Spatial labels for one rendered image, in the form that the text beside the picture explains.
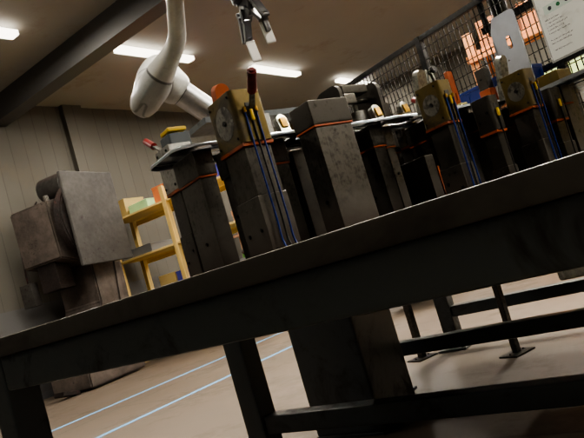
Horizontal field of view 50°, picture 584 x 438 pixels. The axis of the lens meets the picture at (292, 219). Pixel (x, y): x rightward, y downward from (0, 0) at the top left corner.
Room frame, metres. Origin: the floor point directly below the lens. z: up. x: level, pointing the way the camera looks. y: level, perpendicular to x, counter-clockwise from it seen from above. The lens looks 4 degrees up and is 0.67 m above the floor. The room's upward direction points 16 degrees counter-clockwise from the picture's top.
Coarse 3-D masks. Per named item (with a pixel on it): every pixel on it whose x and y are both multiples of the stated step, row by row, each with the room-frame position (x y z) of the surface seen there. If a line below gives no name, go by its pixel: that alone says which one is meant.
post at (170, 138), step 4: (180, 132) 1.80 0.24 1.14; (184, 132) 1.81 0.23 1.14; (188, 132) 1.81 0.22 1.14; (164, 136) 1.80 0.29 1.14; (168, 136) 1.78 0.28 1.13; (172, 136) 1.78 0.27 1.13; (176, 136) 1.79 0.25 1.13; (180, 136) 1.80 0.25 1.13; (184, 136) 1.80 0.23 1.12; (188, 136) 1.81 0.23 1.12; (164, 140) 1.80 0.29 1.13; (168, 140) 1.78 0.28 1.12; (172, 140) 1.78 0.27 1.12; (176, 140) 1.79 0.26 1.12; (180, 140) 1.79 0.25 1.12; (184, 140) 1.80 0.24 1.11; (188, 140) 1.81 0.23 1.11; (164, 144) 1.81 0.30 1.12
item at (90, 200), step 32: (64, 192) 6.71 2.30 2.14; (96, 192) 7.17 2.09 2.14; (32, 224) 6.91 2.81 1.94; (64, 224) 6.69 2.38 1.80; (96, 224) 7.04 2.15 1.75; (32, 256) 6.98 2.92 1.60; (64, 256) 6.87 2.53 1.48; (96, 256) 6.92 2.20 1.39; (128, 256) 7.39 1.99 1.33; (32, 288) 7.11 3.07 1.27; (64, 288) 6.97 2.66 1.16; (96, 288) 7.22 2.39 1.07; (64, 384) 6.92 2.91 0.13; (96, 384) 6.84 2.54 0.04
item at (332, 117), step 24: (312, 120) 1.42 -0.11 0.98; (336, 120) 1.46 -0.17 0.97; (312, 144) 1.45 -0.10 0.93; (336, 144) 1.45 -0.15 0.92; (312, 168) 1.47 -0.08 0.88; (336, 168) 1.44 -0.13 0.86; (360, 168) 1.48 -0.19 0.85; (336, 192) 1.43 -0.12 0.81; (360, 192) 1.47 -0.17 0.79; (336, 216) 1.44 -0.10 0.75; (360, 216) 1.46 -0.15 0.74
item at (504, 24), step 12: (504, 12) 2.22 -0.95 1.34; (492, 24) 2.27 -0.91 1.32; (504, 24) 2.23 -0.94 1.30; (516, 24) 2.19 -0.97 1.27; (492, 36) 2.28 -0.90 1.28; (504, 36) 2.24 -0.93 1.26; (516, 36) 2.20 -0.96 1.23; (504, 48) 2.25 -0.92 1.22; (516, 48) 2.22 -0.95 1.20; (516, 60) 2.23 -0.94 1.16; (528, 60) 2.19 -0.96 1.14
